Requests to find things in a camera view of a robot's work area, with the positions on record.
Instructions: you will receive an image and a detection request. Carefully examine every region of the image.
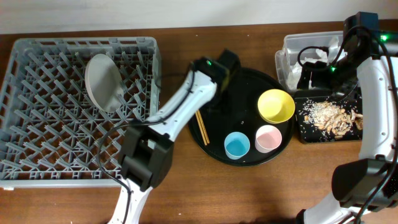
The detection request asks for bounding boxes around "wooden chopstick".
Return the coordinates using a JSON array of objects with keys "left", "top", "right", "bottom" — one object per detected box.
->
[
  {"left": 197, "top": 110, "right": 210, "bottom": 146},
  {"left": 195, "top": 110, "right": 208, "bottom": 145}
]

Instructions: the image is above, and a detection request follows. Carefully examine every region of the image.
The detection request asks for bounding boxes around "white tissue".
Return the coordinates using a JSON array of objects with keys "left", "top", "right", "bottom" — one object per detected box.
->
[{"left": 283, "top": 32, "right": 343, "bottom": 91}]

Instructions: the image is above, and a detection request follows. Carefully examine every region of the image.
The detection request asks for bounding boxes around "peanut shells and rice waste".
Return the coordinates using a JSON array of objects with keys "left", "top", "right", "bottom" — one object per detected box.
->
[{"left": 299, "top": 100, "right": 363, "bottom": 141}]

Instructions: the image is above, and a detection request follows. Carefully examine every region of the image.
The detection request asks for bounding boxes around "yellow bowl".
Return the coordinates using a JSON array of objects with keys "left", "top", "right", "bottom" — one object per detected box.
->
[{"left": 257, "top": 89, "right": 295, "bottom": 124}]

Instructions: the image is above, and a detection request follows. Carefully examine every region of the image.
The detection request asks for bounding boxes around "grey round plate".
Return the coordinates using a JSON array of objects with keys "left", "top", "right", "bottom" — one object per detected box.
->
[{"left": 85, "top": 54, "right": 124, "bottom": 113}]

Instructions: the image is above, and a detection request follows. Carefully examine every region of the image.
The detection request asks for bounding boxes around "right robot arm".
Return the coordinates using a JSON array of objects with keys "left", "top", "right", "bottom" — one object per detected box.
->
[{"left": 295, "top": 12, "right": 397, "bottom": 223}]

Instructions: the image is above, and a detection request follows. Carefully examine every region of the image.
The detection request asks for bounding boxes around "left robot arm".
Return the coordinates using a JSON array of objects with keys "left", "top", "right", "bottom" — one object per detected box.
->
[{"left": 110, "top": 57, "right": 240, "bottom": 223}]

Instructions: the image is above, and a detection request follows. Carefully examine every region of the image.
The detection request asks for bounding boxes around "grey plastic dishwasher rack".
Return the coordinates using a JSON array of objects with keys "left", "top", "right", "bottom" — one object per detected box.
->
[{"left": 1, "top": 37, "right": 161, "bottom": 189}]

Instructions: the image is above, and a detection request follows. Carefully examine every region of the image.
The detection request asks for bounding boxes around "clear plastic bin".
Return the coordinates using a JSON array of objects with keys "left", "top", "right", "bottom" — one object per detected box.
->
[{"left": 275, "top": 31, "right": 343, "bottom": 95}]

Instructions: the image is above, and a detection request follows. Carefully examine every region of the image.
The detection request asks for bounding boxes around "black rectangular bin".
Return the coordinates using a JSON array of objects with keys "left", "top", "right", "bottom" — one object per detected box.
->
[{"left": 293, "top": 90, "right": 363, "bottom": 143}]

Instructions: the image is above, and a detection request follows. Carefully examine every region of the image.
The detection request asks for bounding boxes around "blue cup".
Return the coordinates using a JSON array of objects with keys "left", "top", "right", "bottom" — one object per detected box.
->
[{"left": 224, "top": 132, "right": 251, "bottom": 160}]

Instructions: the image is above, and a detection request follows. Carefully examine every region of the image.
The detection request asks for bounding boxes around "pink cup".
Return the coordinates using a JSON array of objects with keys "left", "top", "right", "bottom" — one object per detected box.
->
[{"left": 255, "top": 125, "right": 282, "bottom": 153}]

